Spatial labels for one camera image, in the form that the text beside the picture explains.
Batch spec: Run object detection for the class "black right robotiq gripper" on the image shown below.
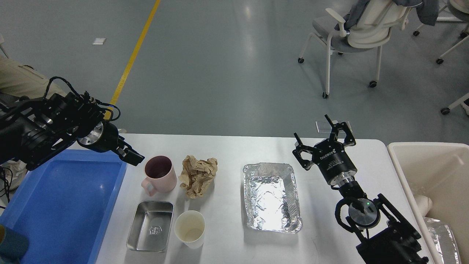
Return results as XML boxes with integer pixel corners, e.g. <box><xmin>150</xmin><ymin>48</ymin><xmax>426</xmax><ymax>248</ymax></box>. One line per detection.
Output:
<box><xmin>292</xmin><ymin>115</ymin><xmax>358</xmax><ymax>186</ymax></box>

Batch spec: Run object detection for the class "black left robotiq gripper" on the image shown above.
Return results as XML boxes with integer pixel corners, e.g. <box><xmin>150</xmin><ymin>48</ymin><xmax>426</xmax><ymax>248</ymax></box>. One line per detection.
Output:
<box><xmin>78</xmin><ymin>121</ymin><xmax>145</xmax><ymax>166</ymax></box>

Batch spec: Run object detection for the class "pink mug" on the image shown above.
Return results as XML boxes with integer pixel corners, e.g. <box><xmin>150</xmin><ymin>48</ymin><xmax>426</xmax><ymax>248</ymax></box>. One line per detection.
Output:
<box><xmin>141</xmin><ymin>155</ymin><xmax>177</xmax><ymax>197</ymax></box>

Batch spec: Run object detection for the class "stainless steel rectangular dish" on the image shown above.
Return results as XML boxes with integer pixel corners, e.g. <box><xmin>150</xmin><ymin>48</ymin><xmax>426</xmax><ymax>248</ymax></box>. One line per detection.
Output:
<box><xmin>127</xmin><ymin>201</ymin><xmax>174</xmax><ymax>252</ymax></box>

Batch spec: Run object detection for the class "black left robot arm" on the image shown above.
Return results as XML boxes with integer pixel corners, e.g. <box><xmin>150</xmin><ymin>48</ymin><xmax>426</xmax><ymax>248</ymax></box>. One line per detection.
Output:
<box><xmin>0</xmin><ymin>76</ymin><xmax>144</xmax><ymax>171</ymax></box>

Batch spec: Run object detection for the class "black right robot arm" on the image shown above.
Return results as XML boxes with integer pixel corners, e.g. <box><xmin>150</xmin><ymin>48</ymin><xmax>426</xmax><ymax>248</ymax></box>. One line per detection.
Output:
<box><xmin>292</xmin><ymin>115</ymin><xmax>429</xmax><ymax>264</ymax></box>

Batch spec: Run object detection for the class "aluminium foil tray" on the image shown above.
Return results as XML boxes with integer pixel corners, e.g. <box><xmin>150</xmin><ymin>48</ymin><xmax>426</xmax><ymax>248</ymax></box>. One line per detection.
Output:
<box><xmin>243</xmin><ymin>162</ymin><xmax>303</xmax><ymax>234</ymax></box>

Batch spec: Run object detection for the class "crumpled brown paper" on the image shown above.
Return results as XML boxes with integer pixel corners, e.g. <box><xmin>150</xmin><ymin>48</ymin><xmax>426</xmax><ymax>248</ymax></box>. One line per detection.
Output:
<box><xmin>178</xmin><ymin>155</ymin><xmax>218</xmax><ymax>199</ymax></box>

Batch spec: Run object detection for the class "blue plastic tray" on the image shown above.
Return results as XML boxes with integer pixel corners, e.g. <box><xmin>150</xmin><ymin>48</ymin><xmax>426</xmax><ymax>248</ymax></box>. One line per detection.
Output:
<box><xmin>1</xmin><ymin>150</ymin><xmax>127</xmax><ymax>264</ymax></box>

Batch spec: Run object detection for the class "white paper cup in bin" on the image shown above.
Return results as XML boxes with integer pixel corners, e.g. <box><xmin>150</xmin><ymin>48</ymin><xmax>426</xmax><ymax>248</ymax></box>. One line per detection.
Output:
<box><xmin>414</xmin><ymin>194</ymin><xmax>433</xmax><ymax>217</ymax></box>

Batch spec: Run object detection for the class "beige plastic bin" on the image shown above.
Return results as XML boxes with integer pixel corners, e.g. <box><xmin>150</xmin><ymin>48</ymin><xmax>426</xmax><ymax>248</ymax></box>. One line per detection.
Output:
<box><xmin>387</xmin><ymin>142</ymin><xmax>469</xmax><ymax>264</ymax></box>

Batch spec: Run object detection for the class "person in beige trousers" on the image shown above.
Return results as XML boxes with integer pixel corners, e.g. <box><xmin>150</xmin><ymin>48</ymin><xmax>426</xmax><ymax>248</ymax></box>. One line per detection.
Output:
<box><xmin>0</xmin><ymin>56</ymin><xmax>49</xmax><ymax>103</ymax></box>

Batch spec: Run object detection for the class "white office chair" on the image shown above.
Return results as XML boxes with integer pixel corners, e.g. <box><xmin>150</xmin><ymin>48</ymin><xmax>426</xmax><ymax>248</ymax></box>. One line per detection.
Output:
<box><xmin>298</xmin><ymin>0</ymin><xmax>413</xmax><ymax>99</ymax></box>

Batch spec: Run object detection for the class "foil tray in bin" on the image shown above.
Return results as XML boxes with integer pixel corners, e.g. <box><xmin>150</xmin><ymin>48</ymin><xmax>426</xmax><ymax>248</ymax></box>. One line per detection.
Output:
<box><xmin>424</xmin><ymin>217</ymin><xmax>462</xmax><ymax>264</ymax></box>

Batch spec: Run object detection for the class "teal object at corner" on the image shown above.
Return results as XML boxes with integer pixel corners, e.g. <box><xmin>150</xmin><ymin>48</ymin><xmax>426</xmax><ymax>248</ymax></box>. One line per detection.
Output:
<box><xmin>0</xmin><ymin>224</ymin><xmax>30</xmax><ymax>264</ymax></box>

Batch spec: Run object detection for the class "grey jacket on chair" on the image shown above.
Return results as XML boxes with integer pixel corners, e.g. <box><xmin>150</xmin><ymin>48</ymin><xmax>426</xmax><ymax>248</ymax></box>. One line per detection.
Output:
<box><xmin>335</xmin><ymin>0</ymin><xmax>439</xmax><ymax>30</ymax></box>

